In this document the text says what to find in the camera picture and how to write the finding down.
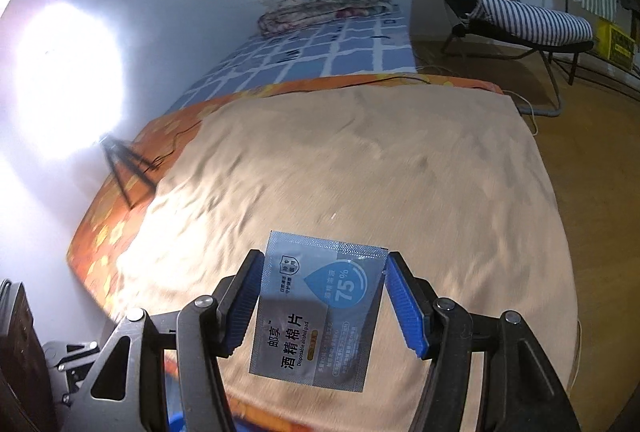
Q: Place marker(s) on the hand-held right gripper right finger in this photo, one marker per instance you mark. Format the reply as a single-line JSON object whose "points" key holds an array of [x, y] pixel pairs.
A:
{"points": [[407, 307]]}

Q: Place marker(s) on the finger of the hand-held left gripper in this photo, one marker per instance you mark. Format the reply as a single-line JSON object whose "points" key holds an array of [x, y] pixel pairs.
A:
{"points": [[70, 362]]}

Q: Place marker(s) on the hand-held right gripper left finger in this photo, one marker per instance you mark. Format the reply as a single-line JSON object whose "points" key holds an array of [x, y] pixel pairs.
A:
{"points": [[240, 307]]}

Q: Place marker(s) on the grey-blue wipe sachet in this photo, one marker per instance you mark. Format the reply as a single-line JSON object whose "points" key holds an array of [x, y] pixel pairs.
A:
{"points": [[320, 312]]}

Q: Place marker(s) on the beige blanket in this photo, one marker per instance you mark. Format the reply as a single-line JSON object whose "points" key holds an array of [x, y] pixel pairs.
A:
{"points": [[350, 161]]}

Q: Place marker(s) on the blue checked bed sheet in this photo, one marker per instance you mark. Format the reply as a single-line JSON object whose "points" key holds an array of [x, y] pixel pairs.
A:
{"points": [[325, 56]]}

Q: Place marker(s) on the bright lamp on tripod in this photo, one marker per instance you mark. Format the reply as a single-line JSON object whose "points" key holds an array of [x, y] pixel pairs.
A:
{"points": [[60, 76]]}

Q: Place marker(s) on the folded floral quilt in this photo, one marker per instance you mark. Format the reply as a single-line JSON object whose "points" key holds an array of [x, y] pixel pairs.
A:
{"points": [[320, 6]]}

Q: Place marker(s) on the striped cushion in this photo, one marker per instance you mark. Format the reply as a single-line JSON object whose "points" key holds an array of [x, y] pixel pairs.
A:
{"points": [[535, 19]]}

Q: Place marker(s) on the yellow box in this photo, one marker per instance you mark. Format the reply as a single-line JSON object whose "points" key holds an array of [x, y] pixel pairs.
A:
{"points": [[615, 44]]}

